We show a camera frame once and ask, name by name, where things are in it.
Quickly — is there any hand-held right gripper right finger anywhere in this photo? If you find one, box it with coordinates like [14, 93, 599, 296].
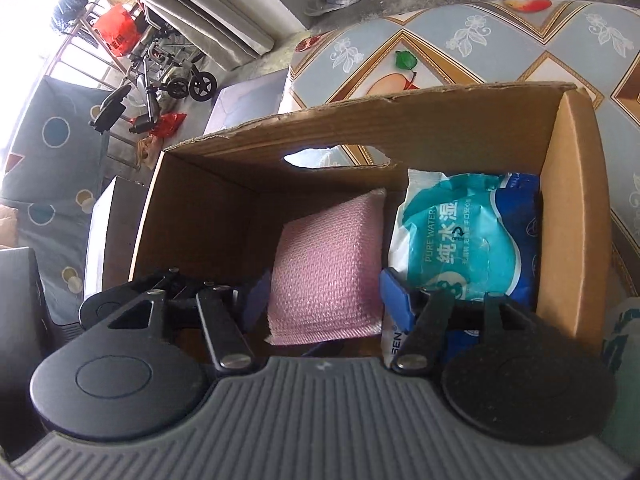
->
[379, 267, 541, 375]

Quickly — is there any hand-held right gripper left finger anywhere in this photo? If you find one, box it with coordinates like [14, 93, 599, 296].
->
[102, 267, 273, 373]

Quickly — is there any pink mesh sponge pad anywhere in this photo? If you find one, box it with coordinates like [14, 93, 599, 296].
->
[265, 187, 388, 346]

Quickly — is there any blue wet wipes pack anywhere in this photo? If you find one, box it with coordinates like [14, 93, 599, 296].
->
[380, 167, 543, 368]

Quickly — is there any brown cardboard box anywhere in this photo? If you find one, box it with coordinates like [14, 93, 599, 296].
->
[127, 81, 613, 361]

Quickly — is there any orange-brown jacket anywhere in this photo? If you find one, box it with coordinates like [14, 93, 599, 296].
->
[0, 205, 21, 248]

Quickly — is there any white board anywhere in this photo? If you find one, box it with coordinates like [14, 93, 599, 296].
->
[82, 175, 151, 306]

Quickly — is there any dark blanket with circles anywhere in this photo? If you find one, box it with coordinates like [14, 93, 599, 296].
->
[0, 75, 146, 326]

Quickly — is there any tan plastic bag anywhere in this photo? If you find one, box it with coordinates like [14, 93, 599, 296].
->
[137, 137, 163, 168]

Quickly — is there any grey box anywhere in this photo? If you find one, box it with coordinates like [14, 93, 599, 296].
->
[207, 67, 293, 136]

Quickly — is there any small red plastic bag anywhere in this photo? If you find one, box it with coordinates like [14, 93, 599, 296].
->
[131, 111, 188, 139]

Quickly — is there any folded wheelchair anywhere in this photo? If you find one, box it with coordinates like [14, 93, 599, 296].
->
[125, 10, 218, 103]

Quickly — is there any black phone stand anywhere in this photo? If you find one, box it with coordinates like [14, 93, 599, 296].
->
[89, 84, 133, 171]

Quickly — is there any fruit print tablecloth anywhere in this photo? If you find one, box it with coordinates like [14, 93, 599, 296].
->
[287, 0, 640, 306]

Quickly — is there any white curtain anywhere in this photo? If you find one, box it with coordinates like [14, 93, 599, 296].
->
[65, 0, 311, 68]

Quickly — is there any large red plastic bag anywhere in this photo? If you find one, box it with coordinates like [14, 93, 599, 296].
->
[94, 2, 143, 58]

